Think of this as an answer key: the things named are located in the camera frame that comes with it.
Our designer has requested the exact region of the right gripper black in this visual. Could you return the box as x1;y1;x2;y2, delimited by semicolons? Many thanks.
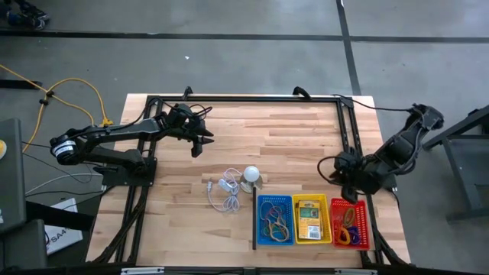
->
329;147;368;205

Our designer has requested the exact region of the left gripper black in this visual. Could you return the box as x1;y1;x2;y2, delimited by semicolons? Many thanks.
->
167;102;215;159

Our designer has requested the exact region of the red plastic basket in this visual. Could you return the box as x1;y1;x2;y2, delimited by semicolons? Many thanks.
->
329;197;371;251

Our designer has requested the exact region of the yellow crayon box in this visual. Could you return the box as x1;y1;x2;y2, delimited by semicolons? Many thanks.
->
296;199;322;241

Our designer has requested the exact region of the blue plastic basket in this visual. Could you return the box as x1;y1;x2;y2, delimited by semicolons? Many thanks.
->
256;194;295;246

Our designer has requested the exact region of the yellow plastic basket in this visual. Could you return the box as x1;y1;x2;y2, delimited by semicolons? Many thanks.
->
292;193;333;245

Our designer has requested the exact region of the red rubber band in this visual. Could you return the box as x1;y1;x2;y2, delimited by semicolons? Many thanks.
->
262;206;282;223

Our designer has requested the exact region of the raised wooden shelf board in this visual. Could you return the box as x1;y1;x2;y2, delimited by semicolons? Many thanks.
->
254;189;376;251

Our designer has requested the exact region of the brass lamp with white bulb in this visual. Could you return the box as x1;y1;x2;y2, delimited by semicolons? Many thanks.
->
239;164;264;194

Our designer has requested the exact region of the black metal stand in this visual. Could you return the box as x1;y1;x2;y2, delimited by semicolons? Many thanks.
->
419;105;489;222

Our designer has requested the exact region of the red rubber bands bundle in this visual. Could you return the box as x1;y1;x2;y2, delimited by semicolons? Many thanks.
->
266;222;290;243

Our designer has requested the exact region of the white printed box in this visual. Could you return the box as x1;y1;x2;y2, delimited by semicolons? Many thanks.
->
44;197;84;256

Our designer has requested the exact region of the black floor bar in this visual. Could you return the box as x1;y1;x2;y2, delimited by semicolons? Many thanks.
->
0;79;43;91

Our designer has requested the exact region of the dark grey case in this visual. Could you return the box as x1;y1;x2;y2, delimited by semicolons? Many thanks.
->
0;118;27;234

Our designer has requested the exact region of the dark grey box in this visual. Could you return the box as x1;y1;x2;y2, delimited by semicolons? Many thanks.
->
0;219;49;270

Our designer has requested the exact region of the person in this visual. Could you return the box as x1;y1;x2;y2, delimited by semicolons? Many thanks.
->
0;0;50;31

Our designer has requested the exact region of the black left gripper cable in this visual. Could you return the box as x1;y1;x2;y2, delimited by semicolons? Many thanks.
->
189;102;213;120

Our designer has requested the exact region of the white lamp power cord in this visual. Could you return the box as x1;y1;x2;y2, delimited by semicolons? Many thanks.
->
206;167;244;213

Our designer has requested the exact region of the black metal table frame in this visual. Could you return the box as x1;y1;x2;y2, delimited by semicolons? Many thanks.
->
86;93;412;268

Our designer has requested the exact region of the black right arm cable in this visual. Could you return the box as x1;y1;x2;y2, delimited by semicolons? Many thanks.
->
316;93;416;188

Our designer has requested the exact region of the black shelf support frame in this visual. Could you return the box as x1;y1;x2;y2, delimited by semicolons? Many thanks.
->
251;186;257;251

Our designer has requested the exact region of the silver metal bracket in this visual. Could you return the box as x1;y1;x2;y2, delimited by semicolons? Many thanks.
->
334;268;378;275
120;267;166;275

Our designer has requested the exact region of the yellow extension cord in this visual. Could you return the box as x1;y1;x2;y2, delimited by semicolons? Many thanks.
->
0;64;115;154

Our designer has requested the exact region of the white floor cable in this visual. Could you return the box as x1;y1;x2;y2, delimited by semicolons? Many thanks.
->
24;173;105;196

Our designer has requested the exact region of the black floor cable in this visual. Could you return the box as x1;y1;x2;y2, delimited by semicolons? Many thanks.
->
21;141;54;152

